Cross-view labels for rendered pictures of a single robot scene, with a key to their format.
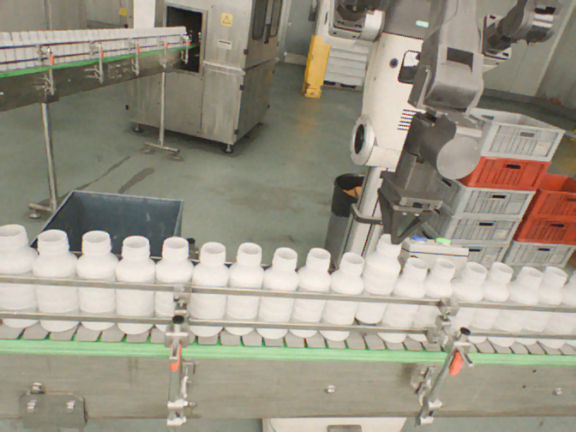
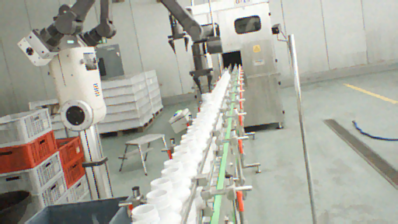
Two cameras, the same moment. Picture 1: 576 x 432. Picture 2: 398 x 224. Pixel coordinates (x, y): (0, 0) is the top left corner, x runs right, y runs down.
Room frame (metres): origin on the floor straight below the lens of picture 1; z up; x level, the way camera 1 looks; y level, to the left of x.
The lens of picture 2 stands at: (0.10, 1.30, 1.37)
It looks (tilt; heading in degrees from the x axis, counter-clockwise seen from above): 9 degrees down; 290
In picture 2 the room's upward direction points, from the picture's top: 10 degrees counter-clockwise
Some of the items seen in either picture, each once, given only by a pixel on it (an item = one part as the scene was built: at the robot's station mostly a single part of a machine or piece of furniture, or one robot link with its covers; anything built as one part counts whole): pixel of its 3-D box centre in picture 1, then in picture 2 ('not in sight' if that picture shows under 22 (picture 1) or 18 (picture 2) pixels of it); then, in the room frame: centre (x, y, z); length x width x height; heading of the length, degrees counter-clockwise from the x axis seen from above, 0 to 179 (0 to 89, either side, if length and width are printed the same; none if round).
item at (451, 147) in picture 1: (450, 122); (207, 40); (0.56, -0.19, 1.42); 0.12 x 0.09 x 0.12; 11
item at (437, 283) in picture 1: (429, 299); not in sight; (0.62, -0.29, 1.08); 0.06 x 0.06 x 0.17
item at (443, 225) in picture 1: (466, 217); (34, 196); (2.84, -1.34, 0.33); 0.61 x 0.41 x 0.22; 109
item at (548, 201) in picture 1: (549, 195); (54, 154); (3.09, -2.01, 0.55); 0.61 x 0.41 x 0.22; 105
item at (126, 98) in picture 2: not in sight; (122, 103); (4.52, -5.94, 0.59); 1.24 x 1.03 x 1.17; 105
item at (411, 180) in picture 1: (413, 173); (200, 64); (0.59, -0.18, 1.32); 0.10 x 0.07 x 0.07; 12
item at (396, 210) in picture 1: (400, 215); (204, 82); (0.59, -0.18, 1.25); 0.07 x 0.07 x 0.09; 12
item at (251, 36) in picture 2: not in sight; (234, 66); (1.69, -5.18, 1.05); 1.60 x 1.40 x 2.10; 102
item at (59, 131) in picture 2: not in sight; (66, 116); (5.90, -5.74, 0.50); 1.23 x 1.05 x 1.00; 101
